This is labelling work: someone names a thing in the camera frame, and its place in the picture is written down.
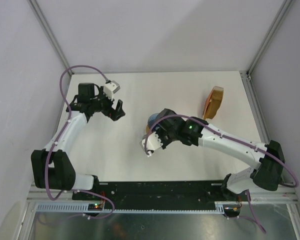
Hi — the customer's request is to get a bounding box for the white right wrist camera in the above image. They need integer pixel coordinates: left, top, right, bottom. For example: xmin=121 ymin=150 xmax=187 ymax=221
xmin=140 ymin=132 xmax=163 ymax=157

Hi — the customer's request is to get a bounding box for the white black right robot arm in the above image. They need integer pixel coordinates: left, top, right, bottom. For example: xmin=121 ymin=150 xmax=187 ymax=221
xmin=154 ymin=108 xmax=285 ymax=201

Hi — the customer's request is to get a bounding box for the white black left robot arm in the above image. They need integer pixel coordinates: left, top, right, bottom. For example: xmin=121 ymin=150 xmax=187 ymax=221
xmin=31 ymin=81 xmax=125 ymax=200

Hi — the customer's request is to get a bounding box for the aluminium frame post left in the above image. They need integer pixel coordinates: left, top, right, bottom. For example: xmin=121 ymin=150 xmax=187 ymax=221
xmin=27 ymin=0 xmax=70 ymax=69

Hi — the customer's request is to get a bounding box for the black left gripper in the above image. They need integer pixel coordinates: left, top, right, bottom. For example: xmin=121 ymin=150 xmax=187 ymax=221
xmin=90 ymin=86 xmax=125 ymax=121

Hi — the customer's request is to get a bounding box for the aluminium frame post right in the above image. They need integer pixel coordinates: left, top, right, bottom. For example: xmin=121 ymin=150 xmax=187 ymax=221
xmin=246 ymin=0 xmax=296 ymax=76

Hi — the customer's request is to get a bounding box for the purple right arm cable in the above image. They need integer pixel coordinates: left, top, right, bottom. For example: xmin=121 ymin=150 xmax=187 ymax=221
xmin=142 ymin=114 xmax=300 ymax=235

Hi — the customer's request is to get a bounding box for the aluminium frame post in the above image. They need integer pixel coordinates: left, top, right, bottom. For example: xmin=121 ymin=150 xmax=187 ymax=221
xmin=27 ymin=0 xmax=70 ymax=69
xmin=246 ymin=0 xmax=296 ymax=76

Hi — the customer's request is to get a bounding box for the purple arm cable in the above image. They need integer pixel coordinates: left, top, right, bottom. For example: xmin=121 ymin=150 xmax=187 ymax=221
xmin=36 ymin=64 xmax=115 ymax=225
xmin=142 ymin=114 xmax=300 ymax=235

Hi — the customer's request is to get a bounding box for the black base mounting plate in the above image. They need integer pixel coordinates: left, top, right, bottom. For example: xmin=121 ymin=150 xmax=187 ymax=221
xmin=72 ymin=179 xmax=252 ymax=211

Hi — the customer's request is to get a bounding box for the round wooden dripper holder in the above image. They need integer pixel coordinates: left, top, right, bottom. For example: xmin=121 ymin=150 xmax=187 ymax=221
xmin=145 ymin=125 xmax=152 ymax=134

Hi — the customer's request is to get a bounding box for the grey slotted cable duct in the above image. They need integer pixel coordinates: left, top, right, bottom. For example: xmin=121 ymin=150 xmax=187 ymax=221
xmin=35 ymin=202 xmax=225 ymax=214

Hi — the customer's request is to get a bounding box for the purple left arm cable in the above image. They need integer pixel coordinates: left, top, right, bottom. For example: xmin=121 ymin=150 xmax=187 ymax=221
xmin=36 ymin=64 xmax=115 ymax=225

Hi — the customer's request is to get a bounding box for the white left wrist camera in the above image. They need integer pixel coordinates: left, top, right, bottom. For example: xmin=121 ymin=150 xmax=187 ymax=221
xmin=103 ymin=80 xmax=121 ymax=101

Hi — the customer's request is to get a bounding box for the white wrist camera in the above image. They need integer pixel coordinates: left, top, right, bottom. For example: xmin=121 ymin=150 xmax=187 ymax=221
xmin=140 ymin=132 xmax=163 ymax=157
xmin=103 ymin=80 xmax=121 ymax=101

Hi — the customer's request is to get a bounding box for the orange coffee filter box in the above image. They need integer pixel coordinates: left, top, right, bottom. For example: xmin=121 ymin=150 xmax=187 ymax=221
xmin=202 ymin=86 xmax=224 ymax=120

